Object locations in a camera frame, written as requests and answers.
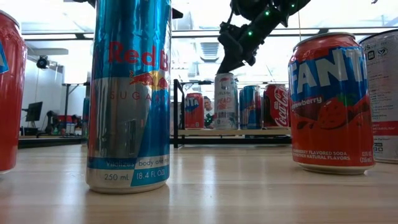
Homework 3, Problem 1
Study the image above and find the wooden shelf with black frame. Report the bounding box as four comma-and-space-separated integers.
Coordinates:
172, 78, 293, 149

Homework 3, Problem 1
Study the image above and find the red Fanta strawberry can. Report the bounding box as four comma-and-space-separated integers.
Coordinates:
184, 92, 205, 130
0, 9, 28, 175
287, 31, 376, 175

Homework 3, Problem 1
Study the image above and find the ceiling air vent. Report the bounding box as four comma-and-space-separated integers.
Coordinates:
200, 42, 220, 63

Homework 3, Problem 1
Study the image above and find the black high table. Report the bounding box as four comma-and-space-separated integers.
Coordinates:
61, 82, 91, 125

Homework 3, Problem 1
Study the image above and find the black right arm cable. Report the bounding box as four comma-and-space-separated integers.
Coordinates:
226, 6, 236, 27

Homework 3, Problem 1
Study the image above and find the white Celsius can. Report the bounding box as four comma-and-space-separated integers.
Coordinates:
213, 72, 239, 131
359, 29, 398, 165

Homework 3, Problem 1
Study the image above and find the red Coca-Cola can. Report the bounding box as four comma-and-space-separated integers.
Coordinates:
262, 83, 290, 128

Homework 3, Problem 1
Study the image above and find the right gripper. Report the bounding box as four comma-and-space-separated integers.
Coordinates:
216, 23, 265, 74

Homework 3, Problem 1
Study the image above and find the black dome camera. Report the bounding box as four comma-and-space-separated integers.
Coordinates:
35, 55, 50, 70

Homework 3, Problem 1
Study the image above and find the black aluminium rig frame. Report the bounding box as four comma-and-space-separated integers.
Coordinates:
17, 136, 293, 149

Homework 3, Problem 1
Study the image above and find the black computer monitor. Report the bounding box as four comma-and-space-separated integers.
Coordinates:
24, 101, 44, 123

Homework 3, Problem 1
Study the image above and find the person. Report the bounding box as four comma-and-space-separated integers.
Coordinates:
203, 95, 216, 130

